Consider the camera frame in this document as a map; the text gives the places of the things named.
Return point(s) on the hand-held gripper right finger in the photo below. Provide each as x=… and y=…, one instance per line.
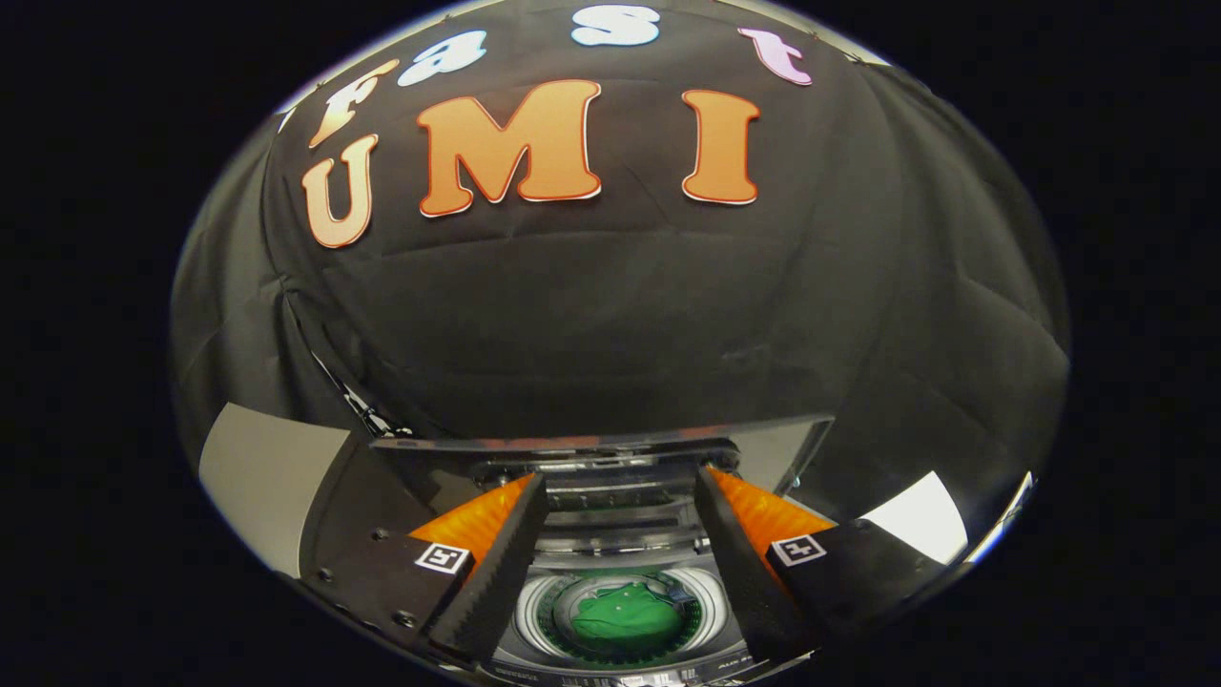
x=739, y=572

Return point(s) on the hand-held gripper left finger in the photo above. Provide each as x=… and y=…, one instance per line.
x=496, y=582

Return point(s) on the black backdrop cloth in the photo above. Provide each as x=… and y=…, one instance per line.
x=620, y=315

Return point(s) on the green polo shirt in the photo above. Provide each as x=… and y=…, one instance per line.
x=625, y=620

